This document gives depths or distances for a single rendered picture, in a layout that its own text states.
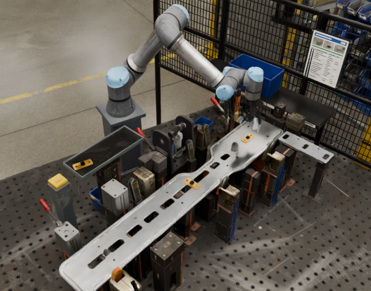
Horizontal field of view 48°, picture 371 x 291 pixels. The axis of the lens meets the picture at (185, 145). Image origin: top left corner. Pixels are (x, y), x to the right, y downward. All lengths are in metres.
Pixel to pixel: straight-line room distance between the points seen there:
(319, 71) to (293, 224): 0.89
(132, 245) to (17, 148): 2.35
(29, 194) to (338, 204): 1.71
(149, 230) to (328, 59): 1.38
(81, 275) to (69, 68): 3.51
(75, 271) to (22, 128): 2.59
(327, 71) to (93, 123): 2.33
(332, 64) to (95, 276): 1.67
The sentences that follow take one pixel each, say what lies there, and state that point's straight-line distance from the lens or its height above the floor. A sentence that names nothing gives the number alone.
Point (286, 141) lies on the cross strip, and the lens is 2.30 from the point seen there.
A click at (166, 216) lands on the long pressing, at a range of 1.85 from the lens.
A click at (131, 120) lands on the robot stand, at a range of 2.23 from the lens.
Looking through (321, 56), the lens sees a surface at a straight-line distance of 2.50.
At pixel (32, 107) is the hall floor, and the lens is 4.41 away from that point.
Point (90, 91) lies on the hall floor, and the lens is 4.51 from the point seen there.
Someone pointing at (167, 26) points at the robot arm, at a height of 1.63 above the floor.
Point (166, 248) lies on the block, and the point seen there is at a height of 1.03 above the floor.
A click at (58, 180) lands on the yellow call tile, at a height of 1.16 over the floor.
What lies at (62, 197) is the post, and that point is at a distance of 1.87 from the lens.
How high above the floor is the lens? 2.43
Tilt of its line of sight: 40 degrees down
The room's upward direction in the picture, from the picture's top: 2 degrees clockwise
